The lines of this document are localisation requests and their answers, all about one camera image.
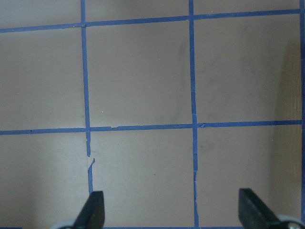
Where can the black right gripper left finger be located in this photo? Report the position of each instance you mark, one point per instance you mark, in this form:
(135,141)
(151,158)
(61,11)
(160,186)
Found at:
(92,215)

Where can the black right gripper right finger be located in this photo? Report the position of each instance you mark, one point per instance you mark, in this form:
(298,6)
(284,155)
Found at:
(253,213)

